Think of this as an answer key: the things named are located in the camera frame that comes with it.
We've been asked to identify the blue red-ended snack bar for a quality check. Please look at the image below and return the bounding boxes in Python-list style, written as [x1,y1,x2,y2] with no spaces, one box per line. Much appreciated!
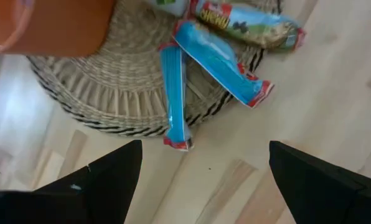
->
[158,42,194,152]
[172,20,275,109]

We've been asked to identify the round woven placemat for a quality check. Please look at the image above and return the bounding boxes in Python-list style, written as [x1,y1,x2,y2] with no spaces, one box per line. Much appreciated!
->
[26,0,283,138]

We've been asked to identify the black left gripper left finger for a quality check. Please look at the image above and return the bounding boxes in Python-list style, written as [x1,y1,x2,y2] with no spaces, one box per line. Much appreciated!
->
[32,139,143,224]

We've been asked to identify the green plant in white pot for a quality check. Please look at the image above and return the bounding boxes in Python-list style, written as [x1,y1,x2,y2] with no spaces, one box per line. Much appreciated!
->
[146,0,191,17]

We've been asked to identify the Chewy granola bar red ends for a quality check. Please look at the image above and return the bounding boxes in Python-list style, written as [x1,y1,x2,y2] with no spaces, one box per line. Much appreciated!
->
[190,0,307,53]

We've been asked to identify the terracotta plastic basket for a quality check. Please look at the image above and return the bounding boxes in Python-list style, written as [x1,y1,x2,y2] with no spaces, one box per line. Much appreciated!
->
[0,0,117,58]

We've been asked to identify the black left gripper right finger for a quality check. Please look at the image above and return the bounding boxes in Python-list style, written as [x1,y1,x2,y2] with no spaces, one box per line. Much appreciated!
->
[269,141,365,224]

